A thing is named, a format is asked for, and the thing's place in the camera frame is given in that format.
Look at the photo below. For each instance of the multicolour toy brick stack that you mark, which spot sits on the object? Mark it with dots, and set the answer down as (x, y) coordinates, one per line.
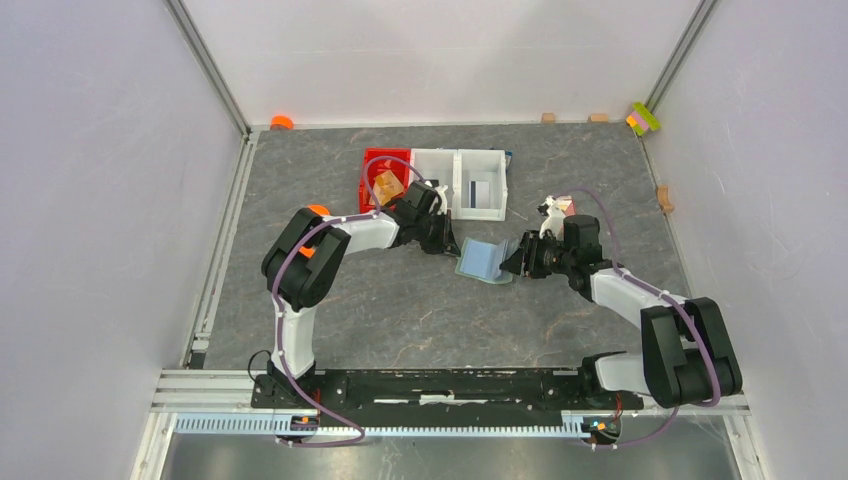
(641, 120)

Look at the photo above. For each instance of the wooden arch block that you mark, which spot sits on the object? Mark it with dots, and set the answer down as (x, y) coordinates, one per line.
(664, 200)

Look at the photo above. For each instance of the orange curved toy track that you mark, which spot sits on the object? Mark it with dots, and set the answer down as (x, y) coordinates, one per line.
(316, 210)

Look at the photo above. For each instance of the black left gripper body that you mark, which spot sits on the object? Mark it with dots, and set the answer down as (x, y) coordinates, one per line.
(431, 232)

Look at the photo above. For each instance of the gold credit card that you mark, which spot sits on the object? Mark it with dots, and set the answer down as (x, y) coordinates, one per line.
(389, 181)

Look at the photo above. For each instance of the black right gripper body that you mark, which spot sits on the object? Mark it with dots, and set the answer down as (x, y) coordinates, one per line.
(547, 257)

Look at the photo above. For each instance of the wooden piece in red bin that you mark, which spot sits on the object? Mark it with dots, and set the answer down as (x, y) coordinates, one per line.
(379, 196)

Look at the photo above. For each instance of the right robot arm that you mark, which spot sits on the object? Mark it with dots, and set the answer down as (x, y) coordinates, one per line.
(686, 355)

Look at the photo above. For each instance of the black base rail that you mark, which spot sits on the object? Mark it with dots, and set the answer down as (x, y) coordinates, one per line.
(544, 388)

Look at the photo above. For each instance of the red playing card box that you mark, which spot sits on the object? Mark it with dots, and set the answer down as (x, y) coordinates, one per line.
(566, 206)

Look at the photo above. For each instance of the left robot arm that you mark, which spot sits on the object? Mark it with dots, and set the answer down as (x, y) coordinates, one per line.
(301, 266)

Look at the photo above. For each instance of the striped card in bin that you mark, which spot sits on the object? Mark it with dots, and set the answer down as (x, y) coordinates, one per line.
(479, 194)

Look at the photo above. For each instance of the white bin left compartment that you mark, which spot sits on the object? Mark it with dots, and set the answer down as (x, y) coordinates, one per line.
(441, 165)

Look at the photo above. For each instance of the orange tape roll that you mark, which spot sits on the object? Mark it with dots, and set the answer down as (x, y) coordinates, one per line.
(281, 122)

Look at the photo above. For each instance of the red plastic bin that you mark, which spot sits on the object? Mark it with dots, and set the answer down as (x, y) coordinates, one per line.
(377, 160)

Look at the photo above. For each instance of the white bin right compartment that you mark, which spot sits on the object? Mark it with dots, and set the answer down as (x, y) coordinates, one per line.
(483, 165)

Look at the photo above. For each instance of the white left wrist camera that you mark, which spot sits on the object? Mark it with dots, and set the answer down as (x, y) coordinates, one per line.
(440, 204)

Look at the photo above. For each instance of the white bin compartment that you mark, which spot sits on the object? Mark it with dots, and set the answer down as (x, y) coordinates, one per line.
(441, 165)
(483, 165)

